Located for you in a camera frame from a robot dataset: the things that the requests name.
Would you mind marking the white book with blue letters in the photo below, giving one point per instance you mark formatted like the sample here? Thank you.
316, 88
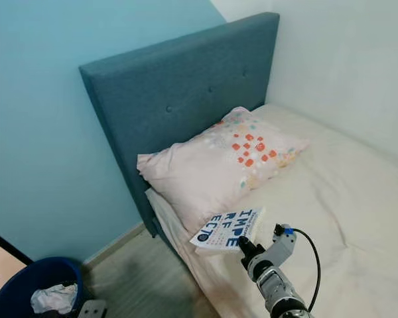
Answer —
229, 228

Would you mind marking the pink pillow with coloured spots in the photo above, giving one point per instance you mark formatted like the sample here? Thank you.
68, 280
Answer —
199, 172

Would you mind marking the dark bed base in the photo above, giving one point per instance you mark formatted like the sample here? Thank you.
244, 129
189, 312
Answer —
162, 242

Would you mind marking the mattress with cream sheet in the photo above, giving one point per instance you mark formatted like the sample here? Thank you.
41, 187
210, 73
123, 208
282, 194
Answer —
345, 218

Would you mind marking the teal fabric headboard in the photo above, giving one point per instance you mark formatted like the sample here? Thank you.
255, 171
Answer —
172, 86

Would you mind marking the dark blue trash bin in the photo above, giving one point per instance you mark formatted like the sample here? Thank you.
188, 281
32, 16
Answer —
13, 291

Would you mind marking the crumpled white paper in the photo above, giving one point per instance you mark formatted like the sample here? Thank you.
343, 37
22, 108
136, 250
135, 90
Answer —
53, 299

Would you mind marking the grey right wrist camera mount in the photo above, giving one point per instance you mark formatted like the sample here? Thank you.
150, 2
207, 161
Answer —
284, 246

